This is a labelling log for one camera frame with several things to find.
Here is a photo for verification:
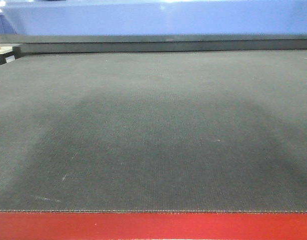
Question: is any blue plastic tray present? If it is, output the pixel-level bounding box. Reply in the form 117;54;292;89
2;0;307;36

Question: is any dark grey fabric mat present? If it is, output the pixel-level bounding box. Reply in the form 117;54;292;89
0;50;307;213

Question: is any red table edge strip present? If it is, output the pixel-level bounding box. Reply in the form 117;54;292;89
0;212;307;240

